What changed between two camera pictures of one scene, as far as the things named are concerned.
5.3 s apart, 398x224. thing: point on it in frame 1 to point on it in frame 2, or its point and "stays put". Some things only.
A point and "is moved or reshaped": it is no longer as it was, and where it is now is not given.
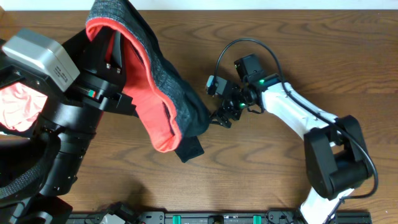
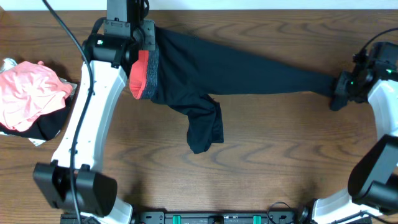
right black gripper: (223, 120) to (341, 89)
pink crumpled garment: (20, 106) stays put
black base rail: (209, 217) stays put
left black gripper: (94, 86) to (147, 28)
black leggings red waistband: (172, 110) is moved or reshaped
